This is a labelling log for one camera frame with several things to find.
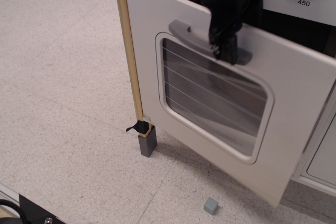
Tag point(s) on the white lower right door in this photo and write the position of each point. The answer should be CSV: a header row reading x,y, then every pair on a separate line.
x,y
320,165

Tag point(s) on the white toy kitchen cabinet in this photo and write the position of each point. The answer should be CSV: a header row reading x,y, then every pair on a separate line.
x,y
309,23

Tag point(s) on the small grey cube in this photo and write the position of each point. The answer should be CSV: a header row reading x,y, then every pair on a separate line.
x,y
211,206

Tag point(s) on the grey leg foot cap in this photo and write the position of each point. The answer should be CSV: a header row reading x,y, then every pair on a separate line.
x,y
148,145

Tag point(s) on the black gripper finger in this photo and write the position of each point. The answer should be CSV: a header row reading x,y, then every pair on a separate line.
x,y
253,14
228,50

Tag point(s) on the white toy oven door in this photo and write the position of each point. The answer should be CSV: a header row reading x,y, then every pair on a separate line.
x,y
253,121

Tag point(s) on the wooden corner leg post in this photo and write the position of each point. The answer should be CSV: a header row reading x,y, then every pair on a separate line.
x,y
129,51

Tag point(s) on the grey oven door handle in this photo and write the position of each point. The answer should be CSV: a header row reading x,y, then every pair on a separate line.
x,y
184,33

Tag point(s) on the black tape piece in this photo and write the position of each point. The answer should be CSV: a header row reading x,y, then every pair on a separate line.
x,y
140,126

